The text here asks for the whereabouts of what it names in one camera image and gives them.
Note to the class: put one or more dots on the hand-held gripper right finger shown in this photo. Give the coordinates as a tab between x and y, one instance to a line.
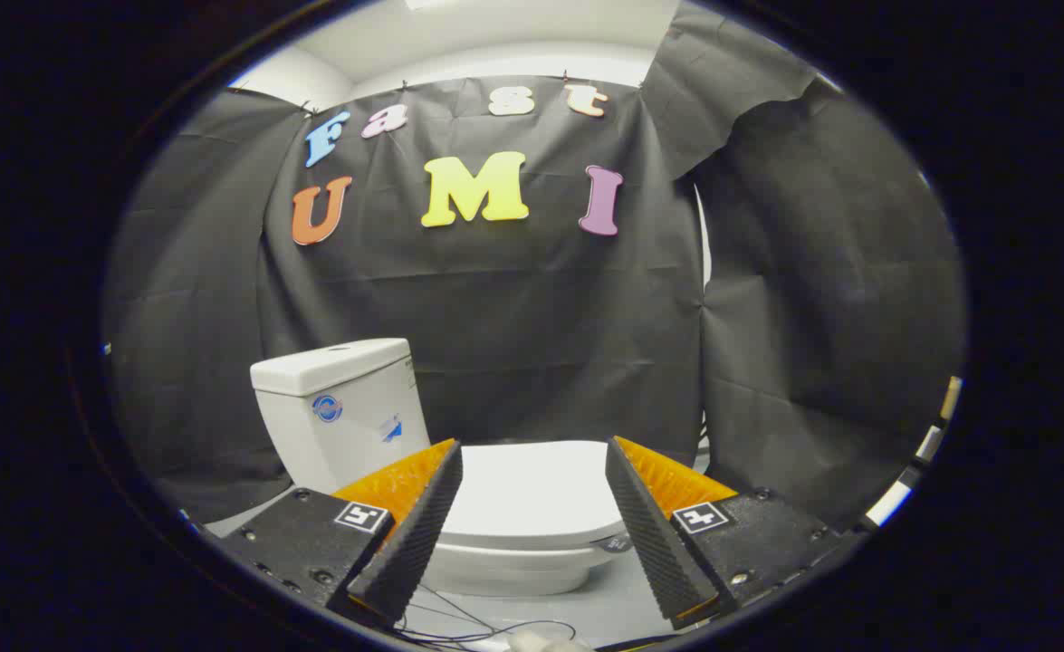
658	543

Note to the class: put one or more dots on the black backdrop cloth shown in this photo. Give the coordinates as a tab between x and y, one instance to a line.
541	317

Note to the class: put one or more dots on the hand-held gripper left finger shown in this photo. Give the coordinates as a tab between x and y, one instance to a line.
414	543

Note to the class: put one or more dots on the white toilet tank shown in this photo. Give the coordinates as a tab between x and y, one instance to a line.
350	426

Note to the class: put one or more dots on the white toilet lid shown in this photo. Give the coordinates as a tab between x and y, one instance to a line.
532	489

